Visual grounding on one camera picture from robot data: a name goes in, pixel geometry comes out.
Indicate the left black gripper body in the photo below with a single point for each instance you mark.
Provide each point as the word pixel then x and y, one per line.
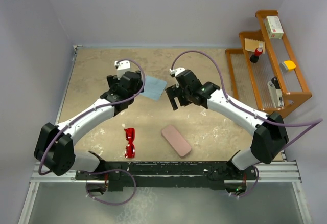
pixel 113 82

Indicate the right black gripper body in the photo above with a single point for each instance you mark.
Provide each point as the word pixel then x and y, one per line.
pixel 189 99

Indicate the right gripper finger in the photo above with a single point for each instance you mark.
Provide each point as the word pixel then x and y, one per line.
pixel 181 98
pixel 171 93

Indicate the blue cleaning cloth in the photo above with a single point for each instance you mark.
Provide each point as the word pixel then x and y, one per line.
pixel 154 88

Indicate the pink glasses case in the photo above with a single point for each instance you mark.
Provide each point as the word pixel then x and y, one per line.
pixel 176 140

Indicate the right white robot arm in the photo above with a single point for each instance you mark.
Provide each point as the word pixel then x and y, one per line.
pixel 267 131

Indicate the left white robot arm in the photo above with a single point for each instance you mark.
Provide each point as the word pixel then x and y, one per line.
pixel 55 145

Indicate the red sunglasses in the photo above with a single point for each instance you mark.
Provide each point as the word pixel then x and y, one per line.
pixel 129 136

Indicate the red black stamp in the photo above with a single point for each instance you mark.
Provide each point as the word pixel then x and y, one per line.
pixel 256 55

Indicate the tan paper packet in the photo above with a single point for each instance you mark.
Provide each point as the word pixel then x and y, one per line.
pixel 252 45

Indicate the wooden tiered shelf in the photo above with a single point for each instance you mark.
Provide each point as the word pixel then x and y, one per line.
pixel 249 80

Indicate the white black device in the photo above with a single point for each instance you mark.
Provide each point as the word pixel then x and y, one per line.
pixel 275 93

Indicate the yellow grey sponge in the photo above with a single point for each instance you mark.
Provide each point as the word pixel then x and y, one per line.
pixel 287 66

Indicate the white red box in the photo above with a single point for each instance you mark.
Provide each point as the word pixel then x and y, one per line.
pixel 273 27

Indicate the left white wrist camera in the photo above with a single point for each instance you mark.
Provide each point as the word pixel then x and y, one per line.
pixel 122 67

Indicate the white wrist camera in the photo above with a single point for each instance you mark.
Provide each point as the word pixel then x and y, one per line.
pixel 176 71
pixel 122 67

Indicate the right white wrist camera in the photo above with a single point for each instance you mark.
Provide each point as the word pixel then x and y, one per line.
pixel 176 71

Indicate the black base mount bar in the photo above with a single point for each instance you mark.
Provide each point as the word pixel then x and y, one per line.
pixel 215 175

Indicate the aluminium frame rail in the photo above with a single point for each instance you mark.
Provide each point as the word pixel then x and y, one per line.
pixel 276 172

